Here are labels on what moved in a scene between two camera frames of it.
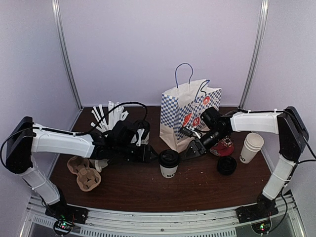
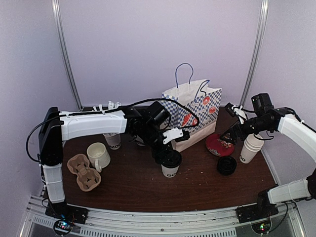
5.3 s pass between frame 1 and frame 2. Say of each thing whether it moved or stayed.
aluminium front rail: stayed
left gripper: moved
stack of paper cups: stayed
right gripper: moved
